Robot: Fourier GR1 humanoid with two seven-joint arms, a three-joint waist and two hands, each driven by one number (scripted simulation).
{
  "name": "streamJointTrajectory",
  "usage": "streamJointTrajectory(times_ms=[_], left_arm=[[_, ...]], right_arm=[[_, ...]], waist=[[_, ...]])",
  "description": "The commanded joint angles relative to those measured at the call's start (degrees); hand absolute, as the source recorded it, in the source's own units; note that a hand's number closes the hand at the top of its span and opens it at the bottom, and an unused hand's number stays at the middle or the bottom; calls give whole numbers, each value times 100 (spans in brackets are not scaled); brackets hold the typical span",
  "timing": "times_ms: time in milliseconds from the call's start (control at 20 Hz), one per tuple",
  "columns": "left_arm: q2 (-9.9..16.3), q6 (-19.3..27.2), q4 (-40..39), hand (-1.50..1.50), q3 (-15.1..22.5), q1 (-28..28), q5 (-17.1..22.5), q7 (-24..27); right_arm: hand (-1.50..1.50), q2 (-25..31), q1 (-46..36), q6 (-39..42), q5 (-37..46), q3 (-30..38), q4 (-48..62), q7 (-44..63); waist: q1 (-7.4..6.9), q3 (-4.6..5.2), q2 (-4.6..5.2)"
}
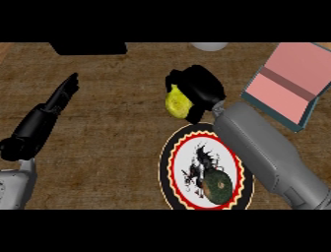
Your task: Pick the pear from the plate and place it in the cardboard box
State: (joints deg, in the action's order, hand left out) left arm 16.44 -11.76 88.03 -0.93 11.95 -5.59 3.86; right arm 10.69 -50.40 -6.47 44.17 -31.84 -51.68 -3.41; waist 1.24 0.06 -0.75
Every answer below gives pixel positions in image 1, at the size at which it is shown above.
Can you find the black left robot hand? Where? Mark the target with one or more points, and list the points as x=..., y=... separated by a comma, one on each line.
x=33, y=126

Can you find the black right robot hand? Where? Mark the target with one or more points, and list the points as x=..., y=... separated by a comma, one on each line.
x=204, y=87

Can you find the yellow pear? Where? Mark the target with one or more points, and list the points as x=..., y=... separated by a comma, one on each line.
x=178, y=103

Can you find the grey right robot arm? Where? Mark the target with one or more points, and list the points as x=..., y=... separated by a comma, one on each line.
x=268, y=154

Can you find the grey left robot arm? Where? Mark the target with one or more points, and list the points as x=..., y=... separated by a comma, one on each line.
x=6, y=188

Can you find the pink-lined cardboard box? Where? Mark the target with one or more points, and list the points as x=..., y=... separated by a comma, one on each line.
x=296, y=83

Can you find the patterned round plate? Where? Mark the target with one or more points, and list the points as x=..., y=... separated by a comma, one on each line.
x=192, y=164

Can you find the pale round object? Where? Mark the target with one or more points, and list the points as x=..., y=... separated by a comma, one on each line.
x=209, y=46

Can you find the black rectangular appliance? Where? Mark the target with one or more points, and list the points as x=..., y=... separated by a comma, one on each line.
x=89, y=48

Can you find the round green-brown fruit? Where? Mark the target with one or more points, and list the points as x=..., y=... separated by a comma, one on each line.
x=218, y=185

